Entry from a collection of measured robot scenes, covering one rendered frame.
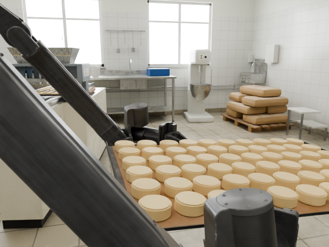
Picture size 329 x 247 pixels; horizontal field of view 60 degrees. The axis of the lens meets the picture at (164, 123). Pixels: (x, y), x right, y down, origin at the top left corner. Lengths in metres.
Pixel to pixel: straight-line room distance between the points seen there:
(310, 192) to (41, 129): 0.45
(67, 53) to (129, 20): 3.45
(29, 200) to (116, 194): 2.07
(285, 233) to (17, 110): 0.34
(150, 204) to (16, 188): 1.93
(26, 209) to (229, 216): 2.13
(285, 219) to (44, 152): 0.30
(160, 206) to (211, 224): 0.14
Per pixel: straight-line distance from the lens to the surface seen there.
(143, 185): 0.49
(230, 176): 0.57
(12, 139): 0.26
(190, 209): 0.44
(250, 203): 0.31
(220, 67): 6.59
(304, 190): 0.57
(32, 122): 0.25
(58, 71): 0.77
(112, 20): 6.02
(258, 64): 6.56
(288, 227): 0.41
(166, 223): 0.43
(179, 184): 0.50
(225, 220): 0.30
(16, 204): 2.37
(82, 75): 2.68
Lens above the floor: 1.24
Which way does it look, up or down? 13 degrees down
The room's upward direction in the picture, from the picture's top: straight up
